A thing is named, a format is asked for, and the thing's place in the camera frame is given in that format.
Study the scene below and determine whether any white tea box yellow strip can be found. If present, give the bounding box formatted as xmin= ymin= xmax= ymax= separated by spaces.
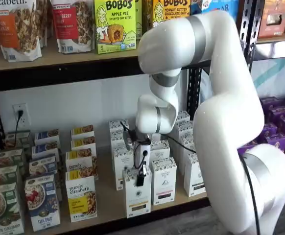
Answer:
xmin=108 ymin=119 xmax=130 ymax=136
xmin=112 ymin=146 xmax=136 ymax=191
xmin=110 ymin=133 xmax=133 ymax=151
xmin=122 ymin=167 xmax=152 ymax=219

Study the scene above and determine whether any yellow oat bites box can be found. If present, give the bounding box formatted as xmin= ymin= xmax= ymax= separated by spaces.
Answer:
xmin=151 ymin=0 xmax=192 ymax=29

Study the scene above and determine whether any black metal shelf beam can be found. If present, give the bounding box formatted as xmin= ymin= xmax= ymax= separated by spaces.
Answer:
xmin=0 ymin=60 xmax=212 ymax=93

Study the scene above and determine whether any low wooden shelf board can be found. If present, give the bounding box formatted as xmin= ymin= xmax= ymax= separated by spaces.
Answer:
xmin=22 ymin=127 xmax=212 ymax=235

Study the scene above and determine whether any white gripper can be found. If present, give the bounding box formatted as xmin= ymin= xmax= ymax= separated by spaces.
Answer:
xmin=133 ymin=143 xmax=151 ymax=187

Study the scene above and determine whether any reddish brown snack box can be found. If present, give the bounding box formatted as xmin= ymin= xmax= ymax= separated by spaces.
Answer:
xmin=258 ymin=0 xmax=285 ymax=39

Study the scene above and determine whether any black plug with cable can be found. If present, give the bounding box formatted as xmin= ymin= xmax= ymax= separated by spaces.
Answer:
xmin=14 ymin=110 xmax=25 ymax=147

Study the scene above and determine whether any white granola bag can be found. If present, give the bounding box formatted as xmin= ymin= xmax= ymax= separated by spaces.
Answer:
xmin=36 ymin=0 xmax=54 ymax=48

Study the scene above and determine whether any white yellow granola box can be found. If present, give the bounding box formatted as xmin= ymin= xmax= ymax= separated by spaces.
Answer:
xmin=65 ymin=150 xmax=98 ymax=181
xmin=71 ymin=125 xmax=95 ymax=141
xmin=65 ymin=168 xmax=98 ymax=223
xmin=71 ymin=137 xmax=97 ymax=157

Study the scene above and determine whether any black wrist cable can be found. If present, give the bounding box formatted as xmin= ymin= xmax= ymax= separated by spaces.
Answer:
xmin=119 ymin=120 xmax=138 ymax=142

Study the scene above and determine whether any white tea box black strip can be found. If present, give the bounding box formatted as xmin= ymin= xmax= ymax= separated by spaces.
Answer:
xmin=174 ymin=121 xmax=194 ymax=138
xmin=183 ymin=152 xmax=208 ymax=198
xmin=176 ymin=110 xmax=191 ymax=123
xmin=179 ymin=134 xmax=197 ymax=172

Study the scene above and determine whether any blue snack box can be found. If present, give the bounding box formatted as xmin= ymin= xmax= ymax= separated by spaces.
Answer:
xmin=190 ymin=0 xmax=239 ymax=16

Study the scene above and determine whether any high wooden shelf board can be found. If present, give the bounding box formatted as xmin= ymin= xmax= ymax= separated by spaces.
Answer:
xmin=0 ymin=43 xmax=143 ymax=73

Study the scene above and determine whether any white wall outlet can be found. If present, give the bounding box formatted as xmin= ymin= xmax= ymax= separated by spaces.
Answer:
xmin=12 ymin=103 xmax=29 ymax=128

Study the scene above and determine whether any green oat bites box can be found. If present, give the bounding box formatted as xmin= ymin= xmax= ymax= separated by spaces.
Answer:
xmin=134 ymin=0 xmax=143 ymax=41
xmin=94 ymin=0 xmax=137 ymax=55

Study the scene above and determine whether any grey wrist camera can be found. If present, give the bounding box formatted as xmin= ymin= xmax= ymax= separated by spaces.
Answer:
xmin=124 ymin=131 xmax=134 ymax=151

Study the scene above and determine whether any red label granola bag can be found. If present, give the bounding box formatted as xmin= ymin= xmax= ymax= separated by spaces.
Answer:
xmin=49 ymin=0 xmax=95 ymax=54

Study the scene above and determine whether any white sheet teal stripe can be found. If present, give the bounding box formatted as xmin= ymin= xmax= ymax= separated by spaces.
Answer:
xmin=251 ymin=55 xmax=285 ymax=100

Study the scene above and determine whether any green cereal box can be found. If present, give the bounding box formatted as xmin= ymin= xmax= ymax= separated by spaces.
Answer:
xmin=4 ymin=130 xmax=32 ymax=154
xmin=0 ymin=165 xmax=20 ymax=190
xmin=0 ymin=182 xmax=25 ymax=235
xmin=0 ymin=148 xmax=26 ymax=172

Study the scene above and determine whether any orange label granola bag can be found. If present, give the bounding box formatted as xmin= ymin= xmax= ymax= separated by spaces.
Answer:
xmin=0 ymin=0 xmax=43 ymax=63

